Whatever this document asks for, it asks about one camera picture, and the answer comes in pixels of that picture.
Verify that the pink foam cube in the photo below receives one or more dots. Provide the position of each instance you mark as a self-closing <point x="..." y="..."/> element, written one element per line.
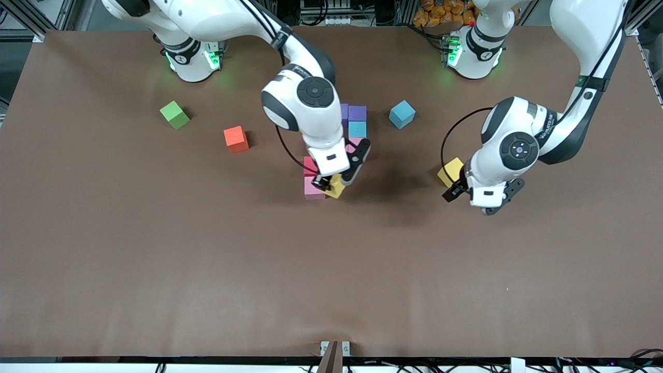
<point x="312" y="190"/>
<point x="352" y="142"/>

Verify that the metal side rail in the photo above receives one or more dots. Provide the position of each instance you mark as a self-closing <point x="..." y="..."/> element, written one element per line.
<point x="651" y="72"/>

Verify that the white power strip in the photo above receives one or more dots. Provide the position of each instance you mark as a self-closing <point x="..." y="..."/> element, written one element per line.
<point x="342" y="22"/>

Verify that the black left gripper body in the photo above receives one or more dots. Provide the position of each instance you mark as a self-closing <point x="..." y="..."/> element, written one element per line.
<point x="454" y="191"/>

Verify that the yellow foam cube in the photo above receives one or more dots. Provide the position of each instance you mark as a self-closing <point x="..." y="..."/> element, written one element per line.
<point x="337" y="187"/>
<point x="449" y="171"/>

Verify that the aluminium frame profile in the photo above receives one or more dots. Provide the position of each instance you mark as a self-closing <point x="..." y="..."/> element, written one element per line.
<point x="31" y="23"/>
<point x="642" y="20"/>

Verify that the blue foam cube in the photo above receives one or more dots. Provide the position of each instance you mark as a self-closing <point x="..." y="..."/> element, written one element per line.
<point x="357" y="129"/>
<point x="402" y="114"/>

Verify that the red foam cube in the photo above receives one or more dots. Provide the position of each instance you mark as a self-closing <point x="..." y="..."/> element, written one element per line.
<point x="309" y="166"/>

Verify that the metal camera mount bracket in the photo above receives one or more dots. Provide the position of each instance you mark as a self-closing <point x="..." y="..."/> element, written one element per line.
<point x="325" y="347"/>

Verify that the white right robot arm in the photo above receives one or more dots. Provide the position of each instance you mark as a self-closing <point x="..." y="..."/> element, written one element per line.
<point x="305" y="98"/>

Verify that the orange foam cube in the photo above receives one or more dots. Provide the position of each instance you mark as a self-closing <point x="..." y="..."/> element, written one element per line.
<point x="235" y="139"/>

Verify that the purple foam cube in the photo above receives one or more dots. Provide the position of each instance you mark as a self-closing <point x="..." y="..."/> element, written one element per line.
<point x="357" y="113"/>
<point x="344" y="114"/>

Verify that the bag of orange items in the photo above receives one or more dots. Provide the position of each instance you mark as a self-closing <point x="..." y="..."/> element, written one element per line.
<point x="440" y="13"/>

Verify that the green foam cube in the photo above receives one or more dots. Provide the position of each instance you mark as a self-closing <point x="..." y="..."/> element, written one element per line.
<point x="175" y="115"/>

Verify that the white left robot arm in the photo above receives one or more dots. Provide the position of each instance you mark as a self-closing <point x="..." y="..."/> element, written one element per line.
<point x="585" y="31"/>

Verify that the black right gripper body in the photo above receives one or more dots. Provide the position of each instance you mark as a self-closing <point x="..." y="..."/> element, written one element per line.
<point x="322" y="182"/>

